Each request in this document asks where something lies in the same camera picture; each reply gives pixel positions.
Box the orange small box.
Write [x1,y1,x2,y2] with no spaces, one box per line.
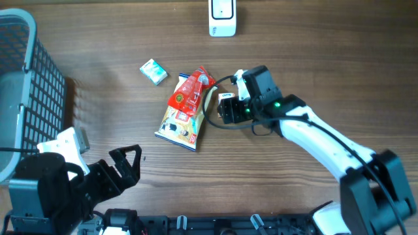
[217,93,236,104]

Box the red snack packet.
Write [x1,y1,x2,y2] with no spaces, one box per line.
[167,66,216,117]

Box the cream snack bag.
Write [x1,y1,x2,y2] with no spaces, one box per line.
[155,74,216,151]

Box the teal tissue pack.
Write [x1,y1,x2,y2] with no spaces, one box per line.
[140,59,168,86]

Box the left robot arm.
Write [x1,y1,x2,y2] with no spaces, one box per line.
[2,145,142,234]

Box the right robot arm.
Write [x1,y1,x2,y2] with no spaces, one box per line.
[217,66,417,234]

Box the white barcode scanner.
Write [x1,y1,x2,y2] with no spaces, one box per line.
[208,0,237,37]

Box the grey plastic shopping basket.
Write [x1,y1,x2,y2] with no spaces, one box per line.
[1,8,67,185]

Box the black right camera cable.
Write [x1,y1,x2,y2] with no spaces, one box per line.
[201,74,409,235]

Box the black camera cable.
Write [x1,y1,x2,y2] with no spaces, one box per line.
[0,147,42,155]
[201,74,409,235]

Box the black left camera cable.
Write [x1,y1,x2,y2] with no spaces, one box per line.
[0,147,42,155]

